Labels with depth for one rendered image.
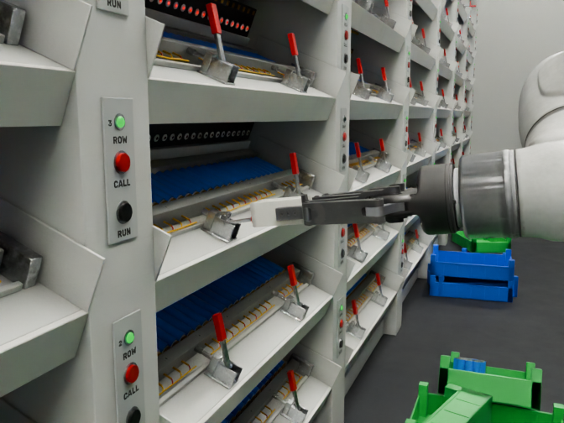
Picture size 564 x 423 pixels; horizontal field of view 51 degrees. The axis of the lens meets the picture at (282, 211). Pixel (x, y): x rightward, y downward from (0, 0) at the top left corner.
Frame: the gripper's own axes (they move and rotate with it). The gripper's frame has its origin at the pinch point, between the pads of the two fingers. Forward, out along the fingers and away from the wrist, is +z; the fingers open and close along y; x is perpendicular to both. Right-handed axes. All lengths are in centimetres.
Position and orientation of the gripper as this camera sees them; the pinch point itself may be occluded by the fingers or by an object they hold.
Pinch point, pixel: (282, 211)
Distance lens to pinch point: 69.7
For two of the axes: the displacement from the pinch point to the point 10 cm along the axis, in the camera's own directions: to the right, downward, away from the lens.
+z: -9.2, 0.7, 3.8
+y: 3.7, -1.5, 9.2
